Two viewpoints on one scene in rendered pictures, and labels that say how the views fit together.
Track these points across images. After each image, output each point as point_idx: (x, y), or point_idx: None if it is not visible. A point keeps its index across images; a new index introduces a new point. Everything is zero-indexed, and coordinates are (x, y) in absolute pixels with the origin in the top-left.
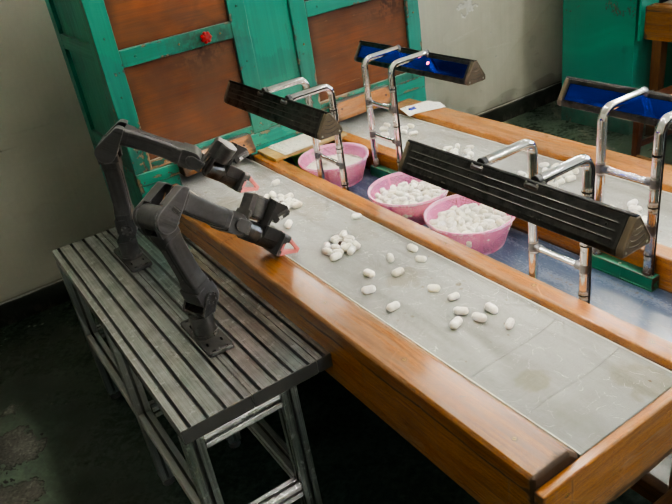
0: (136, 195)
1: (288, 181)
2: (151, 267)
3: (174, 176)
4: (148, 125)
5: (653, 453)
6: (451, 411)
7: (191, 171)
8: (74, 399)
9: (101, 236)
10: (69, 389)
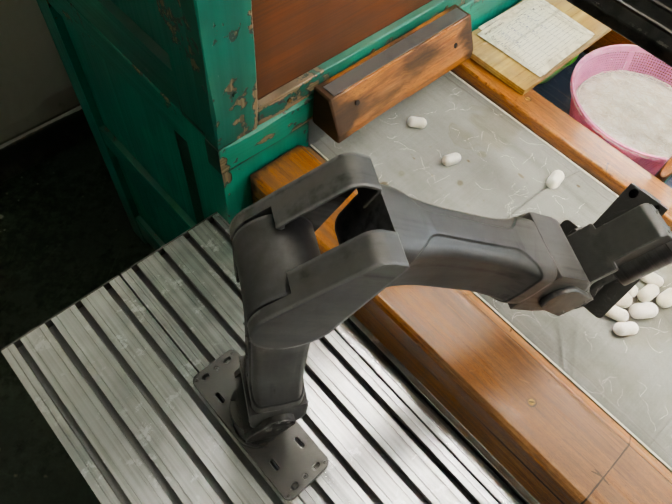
0: (192, 163)
1: (574, 171)
2: (332, 478)
3: (298, 129)
4: (269, 11)
5: None
6: None
7: (351, 128)
8: (58, 464)
9: (128, 296)
10: (41, 437)
